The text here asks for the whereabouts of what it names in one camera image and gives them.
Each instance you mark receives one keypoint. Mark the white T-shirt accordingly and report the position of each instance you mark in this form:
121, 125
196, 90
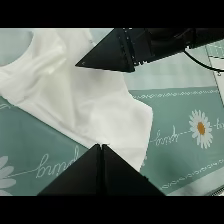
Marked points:
83, 103

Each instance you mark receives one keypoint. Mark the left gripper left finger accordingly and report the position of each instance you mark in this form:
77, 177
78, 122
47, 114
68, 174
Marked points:
78, 178

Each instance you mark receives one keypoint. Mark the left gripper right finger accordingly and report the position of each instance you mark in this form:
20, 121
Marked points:
125, 178

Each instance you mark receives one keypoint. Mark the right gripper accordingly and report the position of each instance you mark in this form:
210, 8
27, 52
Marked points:
156, 41

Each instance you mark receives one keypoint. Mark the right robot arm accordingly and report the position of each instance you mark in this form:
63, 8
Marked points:
210, 36

